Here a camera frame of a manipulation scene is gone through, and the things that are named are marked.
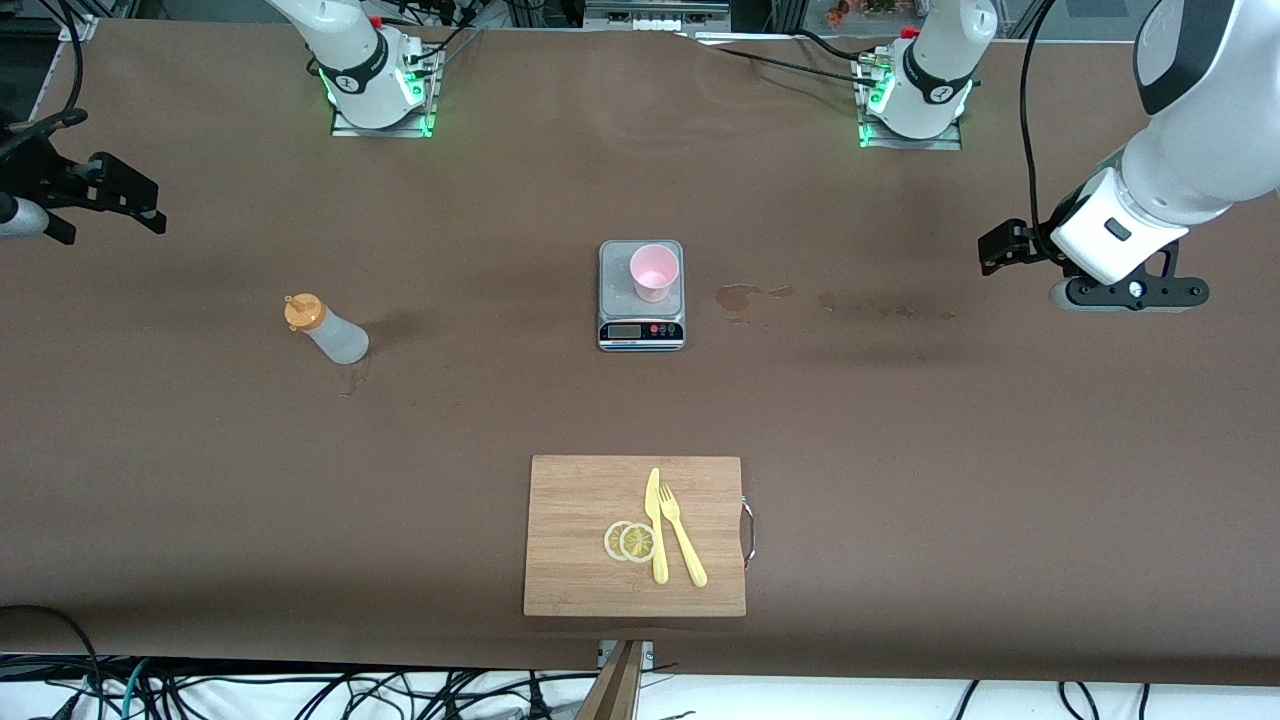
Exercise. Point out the lemon slice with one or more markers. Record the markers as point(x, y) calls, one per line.
point(638, 542)
point(612, 540)

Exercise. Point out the brown table cover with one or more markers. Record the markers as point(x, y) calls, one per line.
point(200, 500)

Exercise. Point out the grey power strip box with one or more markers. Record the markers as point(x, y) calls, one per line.
point(660, 20)

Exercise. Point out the yellow plastic fork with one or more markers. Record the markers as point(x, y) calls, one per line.
point(685, 548)

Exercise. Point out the wooden cutting board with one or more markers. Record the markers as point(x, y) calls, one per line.
point(590, 540)

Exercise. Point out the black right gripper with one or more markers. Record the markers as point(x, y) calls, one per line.
point(42, 170)

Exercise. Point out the silver digital kitchen scale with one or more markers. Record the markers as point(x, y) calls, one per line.
point(615, 290)

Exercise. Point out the translucent sauce bottle orange cap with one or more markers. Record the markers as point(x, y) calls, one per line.
point(335, 335)

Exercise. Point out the pink plastic cup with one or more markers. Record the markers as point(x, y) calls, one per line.
point(655, 270)

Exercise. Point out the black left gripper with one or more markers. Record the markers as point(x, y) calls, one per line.
point(1022, 243)

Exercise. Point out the yellow plastic knife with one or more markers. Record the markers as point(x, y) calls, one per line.
point(655, 520)

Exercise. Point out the wooden post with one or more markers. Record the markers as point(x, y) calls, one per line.
point(615, 690)

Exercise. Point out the metal table bracket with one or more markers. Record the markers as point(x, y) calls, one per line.
point(648, 652)

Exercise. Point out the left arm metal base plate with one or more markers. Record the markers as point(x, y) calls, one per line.
point(910, 143)

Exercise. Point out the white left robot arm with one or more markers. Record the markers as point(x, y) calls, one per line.
point(1200, 150)

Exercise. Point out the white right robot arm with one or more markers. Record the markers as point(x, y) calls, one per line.
point(350, 60)

